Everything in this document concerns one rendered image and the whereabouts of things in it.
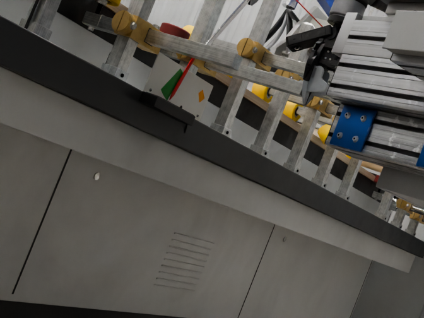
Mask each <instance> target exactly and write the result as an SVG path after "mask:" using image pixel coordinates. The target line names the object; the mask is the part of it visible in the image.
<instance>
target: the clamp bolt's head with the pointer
mask: <svg viewBox="0 0 424 318"><path fill-rule="evenodd" d="M194 60H195V58H191V60H190V61H189V63H188V65H187V67H186V69H185V70H184V72H183V74H182V76H181V77H180V80H179V81H178V83H177V84H176V86H175V88H174V90H173V92H172V94H171V96H170V99H171V98H172V97H173V96H174V95H175V93H176V91H177V90H178V88H179V86H180V84H181V82H182V81H183V79H184V77H185V76H186V74H187V72H188V70H189V68H190V67H191V65H192V63H193V62H194ZM170 99H169V100H170Z"/></svg>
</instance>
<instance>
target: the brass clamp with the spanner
mask: <svg viewBox="0 0 424 318"><path fill-rule="evenodd" d="M176 54H177V56H178V57H177V58H178V59H179V60H180V61H185V62H189V61H190V60H191V57H189V56H185V55H182V54H178V53H176ZM205 62H206V61H202V60H199V59H195V60H194V62H193V63H192V64H193V65H195V66H196V67H198V70H197V71H198V72H199V73H201V74H205V75H208V76H211V77H215V75H216V71H212V70H209V69H208V68H206V67H205V66H204V65H205Z"/></svg>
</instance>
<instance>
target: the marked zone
mask: <svg viewBox="0 0 424 318"><path fill-rule="evenodd" d="M182 74H183V72H182V70H181V68H180V69H179V70H178V71H177V72H176V74H175V75H174V76H173V77H172V78H171V79H170V80H169V81H168V82H167V83H166V84H165V86H164V87H163V88H162V89H161V91H162V93H163V96H164V97H165V99H166V100H168V98H169V96H170V95H171V93H172V92H173V90H174V88H175V86H176V84H177V83H178V81H179V80H180V77H181V76H182Z"/></svg>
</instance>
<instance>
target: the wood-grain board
mask: <svg viewBox="0 0 424 318"><path fill-rule="evenodd" d="M106 8H108V9H109V10H111V11H112V12H114V13H115V14H116V13H117V12H119V11H122V10H125V11H128V8H127V7H126V6H124V5H123V4H121V3H120V5H119V6H111V5H108V4H107V6H106ZM213 78H215V79H216V80H218V81H219V82H221V83H223V84H224V85H225V86H227V87H229V85H230V82H231V80H232V79H231V78H230V77H229V76H227V75H226V74H222V73H219V72H216V75H215V77H213ZM243 97H244V98H246V99H247V100H248V101H250V102H252V103H253V104H254V105H256V106H258V107H259V108H260V109H263V110H264V111H265V112H267V110H268V107H269V104H268V103H267V102H265V101H264V100H263V99H261V98H260V97H258V96H257V95H255V94H254V93H252V92H251V91H249V90H248V89H246V91H245V93H244V96H243ZM280 121H281V122H282V123H284V124H285V125H287V126H288V127H290V128H291V129H293V130H294V131H296V132H297V133H298V132H299V130H300V127H301V125H300V124H298V123H296V122H295V121H294V120H292V119H291V118H289V117H288V116H286V115H285V114H282V116H281V119H280ZM310 141H311V142H313V143H314V144H316V145H317V146H319V147H320V148H322V149H323V150H325V149H326V146H327V145H326V144H323V143H322V141H321V139H320V138H318V137H317V136H316V135H314V134H313V135H312V137H311V139H310ZM336 158H337V159H338V160H341V161H342V162H343V163H345V164H347V165H348V164H349V162H350V159H349V158H348V157H347V156H345V155H344V154H342V153H341V152H339V151H338V154H337V156H336ZM358 172H359V173H360V174H362V175H363V176H365V177H366V178H368V179H369V180H371V181H372V182H374V180H375V175H373V174H371V173H370V172H369V171H367V170H365V169H364V168H363V167H361V166H360V169H359V171H358ZM374 183H375V182H374ZM376 184H377V183H376Z"/></svg>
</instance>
